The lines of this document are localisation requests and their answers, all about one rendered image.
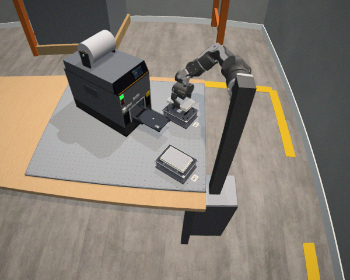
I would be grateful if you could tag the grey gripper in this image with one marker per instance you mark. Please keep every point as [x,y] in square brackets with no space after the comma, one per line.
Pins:
[180,90]

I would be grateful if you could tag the white foil roll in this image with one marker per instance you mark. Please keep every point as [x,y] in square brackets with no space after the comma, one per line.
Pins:
[98,45]

